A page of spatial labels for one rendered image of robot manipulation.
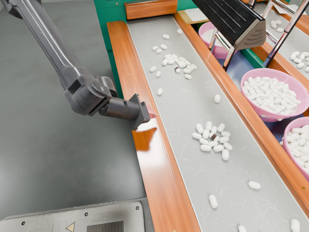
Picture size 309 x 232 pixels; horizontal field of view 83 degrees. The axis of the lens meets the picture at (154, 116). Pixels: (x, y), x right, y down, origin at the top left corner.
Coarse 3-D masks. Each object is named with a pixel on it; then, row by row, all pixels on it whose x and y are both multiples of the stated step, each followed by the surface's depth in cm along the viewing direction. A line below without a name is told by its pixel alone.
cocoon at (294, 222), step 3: (294, 219) 48; (291, 222) 48; (294, 222) 47; (297, 222) 47; (291, 225) 47; (294, 225) 47; (297, 225) 47; (291, 228) 47; (294, 228) 46; (297, 228) 46; (294, 231) 46; (297, 231) 46
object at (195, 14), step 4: (196, 8) 111; (188, 12) 108; (192, 12) 108; (196, 12) 108; (200, 12) 108; (192, 16) 106; (196, 16) 106; (200, 16) 106; (204, 16) 106; (192, 20) 103; (196, 20) 103
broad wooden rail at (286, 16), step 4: (268, 0) 121; (280, 0) 121; (284, 0) 121; (288, 4) 117; (272, 8) 118; (276, 12) 116; (284, 16) 111; (288, 16) 109; (304, 16) 108; (308, 16) 108; (288, 20) 109; (300, 20) 106; (304, 20) 106; (308, 20) 106; (296, 24) 105; (300, 24) 103; (304, 24) 103; (308, 24) 103; (300, 28) 104; (304, 28) 102; (308, 28) 101; (304, 32) 102; (308, 32) 100
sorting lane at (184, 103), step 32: (160, 32) 103; (160, 64) 86; (160, 96) 75; (192, 96) 75; (224, 96) 75; (192, 128) 66; (224, 128) 66; (192, 160) 59; (224, 160) 59; (256, 160) 59; (192, 192) 53; (224, 192) 53; (256, 192) 53; (288, 192) 53; (224, 224) 48; (256, 224) 48; (288, 224) 48
